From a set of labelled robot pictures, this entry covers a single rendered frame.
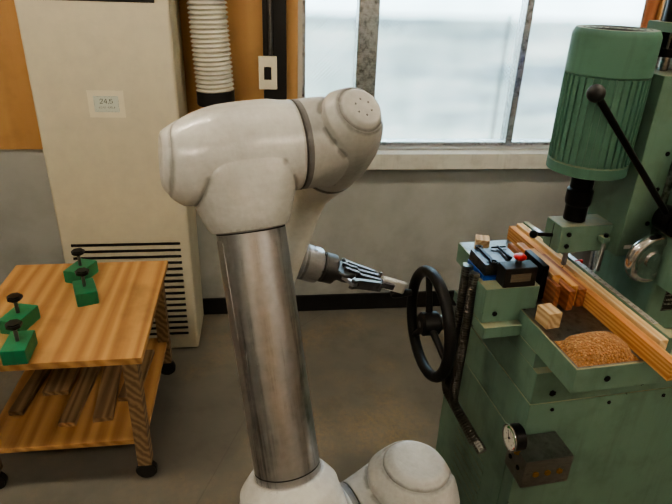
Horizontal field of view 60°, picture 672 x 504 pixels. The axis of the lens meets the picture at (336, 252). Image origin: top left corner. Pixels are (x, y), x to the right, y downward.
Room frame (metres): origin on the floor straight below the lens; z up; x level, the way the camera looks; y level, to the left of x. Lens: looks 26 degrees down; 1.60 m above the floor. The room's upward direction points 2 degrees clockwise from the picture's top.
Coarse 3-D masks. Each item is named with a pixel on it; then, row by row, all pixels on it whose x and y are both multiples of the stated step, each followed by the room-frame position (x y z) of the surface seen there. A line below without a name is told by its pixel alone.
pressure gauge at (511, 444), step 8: (504, 424) 1.02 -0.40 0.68; (512, 424) 1.01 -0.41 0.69; (520, 424) 1.01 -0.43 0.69; (504, 432) 1.02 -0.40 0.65; (512, 432) 0.99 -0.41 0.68; (520, 432) 0.98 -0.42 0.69; (504, 440) 1.01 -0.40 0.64; (512, 440) 0.98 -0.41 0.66; (520, 440) 0.97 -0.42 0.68; (512, 448) 0.98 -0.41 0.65; (520, 448) 0.97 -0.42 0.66
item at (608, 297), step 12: (528, 228) 1.52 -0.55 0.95; (540, 240) 1.44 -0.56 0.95; (552, 252) 1.37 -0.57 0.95; (576, 276) 1.26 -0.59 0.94; (588, 276) 1.24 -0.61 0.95; (600, 288) 1.18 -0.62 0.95; (612, 300) 1.13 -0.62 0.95; (624, 312) 1.08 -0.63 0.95; (636, 324) 1.04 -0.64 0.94; (648, 324) 1.03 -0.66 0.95; (660, 336) 0.99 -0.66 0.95
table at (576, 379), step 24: (504, 240) 1.54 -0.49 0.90; (528, 312) 1.14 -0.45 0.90; (576, 312) 1.15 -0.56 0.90; (504, 336) 1.13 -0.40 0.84; (528, 336) 1.11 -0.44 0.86; (552, 336) 1.05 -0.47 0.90; (552, 360) 1.01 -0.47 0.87; (576, 384) 0.94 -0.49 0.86; (600, 384) 0.95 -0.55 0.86; (624, 384) 0.96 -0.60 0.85
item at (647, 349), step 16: (512, 240) 1.53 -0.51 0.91; (528, 240) 1.46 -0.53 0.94; (592, 304) 1.15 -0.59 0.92; (608, 304) 1.13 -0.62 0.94; (608, 320) 1.09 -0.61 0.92; (624, 320) 1.06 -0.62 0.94; (624, 336) 1.04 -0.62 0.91; (640, 336) 1.00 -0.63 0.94; (640, 352) 0.99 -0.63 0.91; (656, 352) 0.95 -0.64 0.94; (656, 368) 0.94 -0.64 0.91
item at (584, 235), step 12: (552, 216) 1.32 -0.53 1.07; (588, 216) 1.33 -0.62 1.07; (600, 216) 1.33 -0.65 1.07; (552, 228) 1.29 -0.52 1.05; (564, 228) 1.26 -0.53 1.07; (576, 228) 1.26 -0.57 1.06; (588, 228) 1.27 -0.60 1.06; (600, 228) 1.28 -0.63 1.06; (552, 240) 1.28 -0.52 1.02; (564, 240) 1.26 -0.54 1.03; (576, 240) 1.26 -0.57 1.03; (588, 240) 1.27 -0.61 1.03; (564, 252) 1.26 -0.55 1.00
